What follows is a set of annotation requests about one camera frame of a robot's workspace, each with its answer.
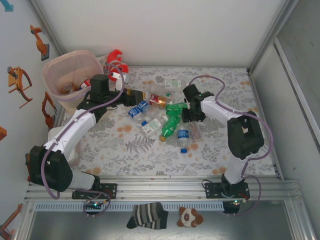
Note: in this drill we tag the blue label water bottle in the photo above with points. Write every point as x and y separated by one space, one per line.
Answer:
132 112
143 106
183 133

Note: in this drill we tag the red label tea bottle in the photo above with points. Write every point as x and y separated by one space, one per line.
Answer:
157 100

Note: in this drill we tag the clear crushed bottle green cap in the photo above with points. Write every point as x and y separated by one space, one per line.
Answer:
158 89

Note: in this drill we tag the green soda bottle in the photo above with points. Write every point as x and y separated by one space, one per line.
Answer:
175 108
170 125

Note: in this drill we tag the clear bottle white cap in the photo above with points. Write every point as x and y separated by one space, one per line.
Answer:
195 132

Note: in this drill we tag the clear crushed bottle blue cap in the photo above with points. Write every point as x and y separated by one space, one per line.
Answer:
152 115

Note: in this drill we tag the white green label bottle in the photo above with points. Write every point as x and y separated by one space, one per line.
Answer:
175 83
152 125

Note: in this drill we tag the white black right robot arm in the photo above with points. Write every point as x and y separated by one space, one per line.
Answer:
235 170

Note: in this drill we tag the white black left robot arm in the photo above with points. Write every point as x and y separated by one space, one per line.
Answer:
72 127

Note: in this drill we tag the white printed tissue pack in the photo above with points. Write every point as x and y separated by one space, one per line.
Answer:
101 61

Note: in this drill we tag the red fish plush toy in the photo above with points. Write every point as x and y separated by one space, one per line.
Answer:
123 68

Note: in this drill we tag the pink plastic basket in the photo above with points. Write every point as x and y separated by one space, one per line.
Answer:
72 105

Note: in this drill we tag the floral tablecloth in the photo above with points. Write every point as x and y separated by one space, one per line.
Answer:
120 162

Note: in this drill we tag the small green circuit board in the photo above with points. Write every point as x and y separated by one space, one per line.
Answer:
233 203
94 204

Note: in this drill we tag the brown white plush toy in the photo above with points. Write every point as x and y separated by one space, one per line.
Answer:
187 217

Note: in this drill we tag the orange box machine sticker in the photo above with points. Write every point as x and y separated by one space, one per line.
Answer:
2 132

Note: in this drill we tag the black beige striped sock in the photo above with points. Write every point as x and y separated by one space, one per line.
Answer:
147 216

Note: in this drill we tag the aluminium frame post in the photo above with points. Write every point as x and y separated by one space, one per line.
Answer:
47 27
272 30

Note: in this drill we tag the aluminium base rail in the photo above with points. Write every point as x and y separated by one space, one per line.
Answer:
162 190

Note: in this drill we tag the blue pillar wall sticker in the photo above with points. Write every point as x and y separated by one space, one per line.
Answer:
8 6

